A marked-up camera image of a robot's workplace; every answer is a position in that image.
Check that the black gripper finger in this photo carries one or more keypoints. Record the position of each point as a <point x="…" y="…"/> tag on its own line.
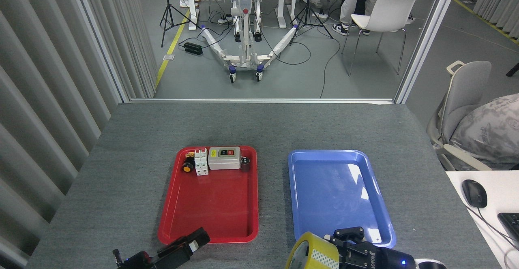
<point x="190" y="238"/>
<point x="178" y="259"/>
<point x="350" y="234"/>
<point x="350" y="257"/>

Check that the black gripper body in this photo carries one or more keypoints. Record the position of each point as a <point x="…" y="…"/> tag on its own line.
<point x="385" y="259"/>
<point x="140" y="261"/>

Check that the yellow tape roll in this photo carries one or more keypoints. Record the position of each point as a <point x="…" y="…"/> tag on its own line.
<point x="316" y="246"/>

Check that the red plastic tray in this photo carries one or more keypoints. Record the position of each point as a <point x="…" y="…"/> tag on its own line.
<point x="211" y="204"/>

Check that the blue plastic tray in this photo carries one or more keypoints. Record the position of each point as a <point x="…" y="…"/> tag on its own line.
<point x="332" y="196"/>

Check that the black yellow push button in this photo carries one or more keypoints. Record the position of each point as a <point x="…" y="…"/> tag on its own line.
<point x="187" y="167"/>

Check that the white circuit breaker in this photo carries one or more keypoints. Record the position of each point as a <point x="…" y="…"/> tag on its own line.
<point x="201" y="163"/>

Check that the small orange electrical part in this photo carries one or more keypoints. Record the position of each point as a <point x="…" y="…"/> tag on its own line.
<point x="189" y="154"/>

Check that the black computer mouse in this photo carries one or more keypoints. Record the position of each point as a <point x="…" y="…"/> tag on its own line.
<point x="474" y="194"/>

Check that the black keyboard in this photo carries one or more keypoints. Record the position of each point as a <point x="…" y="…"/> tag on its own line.
<point x="511" y="224"/>

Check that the white desk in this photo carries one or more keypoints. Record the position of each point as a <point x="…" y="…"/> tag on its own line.
<point x="502" y="192"/>

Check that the grey patterned cushion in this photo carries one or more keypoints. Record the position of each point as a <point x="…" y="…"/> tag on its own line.
<point x="490" y="131"/>

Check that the grey office chair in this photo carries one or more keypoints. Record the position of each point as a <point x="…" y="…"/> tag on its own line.
<point x="464" y="95"/>

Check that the black power adapter box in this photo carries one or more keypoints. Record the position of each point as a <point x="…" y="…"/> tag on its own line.
<point x="193" y="48"/>

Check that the grey pleated curtain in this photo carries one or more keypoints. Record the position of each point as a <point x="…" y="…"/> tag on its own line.
<point x="500" y="1"/>
<point x="48" y="78"/>

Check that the white stand on wheels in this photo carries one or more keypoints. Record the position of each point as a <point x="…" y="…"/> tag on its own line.
<point x="245" y="38"/>

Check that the white plastic chair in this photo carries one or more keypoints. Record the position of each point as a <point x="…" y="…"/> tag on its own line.
<point x="389" y="13"/>

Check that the grey push button switch box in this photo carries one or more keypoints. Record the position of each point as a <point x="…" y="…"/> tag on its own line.
<point x="223" y="161"/>

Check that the black round knob switch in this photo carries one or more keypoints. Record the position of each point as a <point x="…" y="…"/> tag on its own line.
<point x="245" y="164"/>

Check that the silver frame rail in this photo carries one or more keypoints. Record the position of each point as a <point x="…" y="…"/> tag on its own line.
<point x="263" y="100"/>

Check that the silver frame post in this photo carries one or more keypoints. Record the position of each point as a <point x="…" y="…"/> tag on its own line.
<point x="425" y="42"/>

